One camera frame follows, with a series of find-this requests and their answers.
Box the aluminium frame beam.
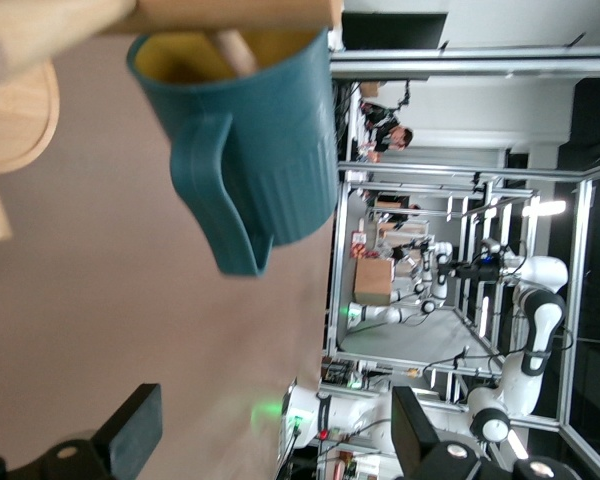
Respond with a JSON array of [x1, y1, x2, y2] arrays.
[[330, 47, 600, 79]]

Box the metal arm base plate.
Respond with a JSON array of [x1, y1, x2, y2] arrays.
[[278, 377, 302, 454]]

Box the large cardboard box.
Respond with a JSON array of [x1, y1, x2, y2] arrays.
[[353, 258, 396, 307]]

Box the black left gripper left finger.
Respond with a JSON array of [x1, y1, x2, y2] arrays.
[[0, 383, 163, 480]]

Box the wooden mug rack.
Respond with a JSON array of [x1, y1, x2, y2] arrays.
[[0, 0, 345, 246]]

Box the person with dark hair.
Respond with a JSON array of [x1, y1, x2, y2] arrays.
[[358, 96, 415, 165]]

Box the red snack package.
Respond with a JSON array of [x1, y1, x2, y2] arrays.
[[349, 231, 369, 260]]

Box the teal mug yellow inside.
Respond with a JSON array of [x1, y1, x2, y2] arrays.
[[125, 26, 341, 278]]

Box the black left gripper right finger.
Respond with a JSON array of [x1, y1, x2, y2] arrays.
[[390, 385, 576, 480]]

